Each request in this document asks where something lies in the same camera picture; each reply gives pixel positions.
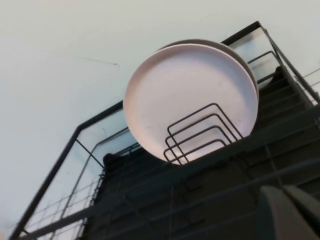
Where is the grey round plate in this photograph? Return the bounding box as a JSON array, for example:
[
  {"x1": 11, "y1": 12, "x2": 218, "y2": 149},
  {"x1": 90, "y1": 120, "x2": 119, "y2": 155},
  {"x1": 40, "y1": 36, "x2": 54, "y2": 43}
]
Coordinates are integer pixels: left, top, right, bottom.
[{"x1": 159, "y1": 38, "x2": 258, "y2": 89}]

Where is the black plastic drip tray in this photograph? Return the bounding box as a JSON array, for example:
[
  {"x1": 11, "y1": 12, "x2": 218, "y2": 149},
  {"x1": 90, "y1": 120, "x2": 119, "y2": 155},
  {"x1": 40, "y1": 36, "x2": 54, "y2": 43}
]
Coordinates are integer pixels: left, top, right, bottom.
[{"x1": 82, "y1": 66, "x2": 320, "y2": 240}]

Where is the pink round plate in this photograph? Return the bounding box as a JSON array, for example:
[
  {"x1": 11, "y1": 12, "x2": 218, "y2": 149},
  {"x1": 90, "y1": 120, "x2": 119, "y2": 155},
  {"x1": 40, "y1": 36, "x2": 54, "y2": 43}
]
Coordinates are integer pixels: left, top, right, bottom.
[{"x1": 122, "y1": 43, "x2": 260, "y2": 166}]

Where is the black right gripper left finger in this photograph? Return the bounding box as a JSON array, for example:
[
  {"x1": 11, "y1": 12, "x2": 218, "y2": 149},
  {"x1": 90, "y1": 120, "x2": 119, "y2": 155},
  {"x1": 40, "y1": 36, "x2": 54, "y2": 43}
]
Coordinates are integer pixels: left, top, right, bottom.
[{"x1": 256, "y1": 186, "x2": 311, "y2": 240}]

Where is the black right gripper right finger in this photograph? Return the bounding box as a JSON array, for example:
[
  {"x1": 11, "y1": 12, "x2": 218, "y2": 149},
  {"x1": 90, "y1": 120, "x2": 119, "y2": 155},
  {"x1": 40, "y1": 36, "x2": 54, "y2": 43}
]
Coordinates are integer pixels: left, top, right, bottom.
[{"x1": 283, "y1": 186, "x2": 320, "y2": 240}]

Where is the white grid pattern table cover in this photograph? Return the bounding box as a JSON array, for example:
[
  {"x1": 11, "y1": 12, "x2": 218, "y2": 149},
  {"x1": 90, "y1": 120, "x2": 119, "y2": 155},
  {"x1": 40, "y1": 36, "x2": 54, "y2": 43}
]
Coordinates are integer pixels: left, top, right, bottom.
[{"x1": 9, "y1": 172, "x2": 106, "y2": 240}]

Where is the black wire dish rack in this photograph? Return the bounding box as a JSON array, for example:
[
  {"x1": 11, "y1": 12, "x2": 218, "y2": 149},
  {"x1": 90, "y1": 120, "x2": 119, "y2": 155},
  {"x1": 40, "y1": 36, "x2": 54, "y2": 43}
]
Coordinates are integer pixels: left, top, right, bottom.
[{"x1": 8, "y1": 21, "x2": 320, "y2": 240}]

